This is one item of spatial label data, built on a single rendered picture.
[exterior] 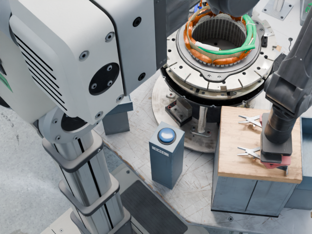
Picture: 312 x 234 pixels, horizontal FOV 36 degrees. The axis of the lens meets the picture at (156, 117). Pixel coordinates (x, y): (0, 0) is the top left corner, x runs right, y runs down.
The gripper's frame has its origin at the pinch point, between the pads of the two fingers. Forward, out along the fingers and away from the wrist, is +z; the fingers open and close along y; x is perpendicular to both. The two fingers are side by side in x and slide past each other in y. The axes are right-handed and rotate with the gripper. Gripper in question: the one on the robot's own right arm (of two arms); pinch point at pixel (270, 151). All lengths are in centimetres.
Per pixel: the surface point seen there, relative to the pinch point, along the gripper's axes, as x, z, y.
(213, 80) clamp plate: 14.5, -1.9, 18.5
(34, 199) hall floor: 92, 107, 21
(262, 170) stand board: 1.7, 2.1, -4.3
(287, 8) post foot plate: -13, 29, 76
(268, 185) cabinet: -0.8, 8.6, -5.3
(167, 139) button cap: 25.3, 3.7, 3.2
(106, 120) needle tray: 46, 21, 17
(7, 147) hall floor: 112, 106, 47
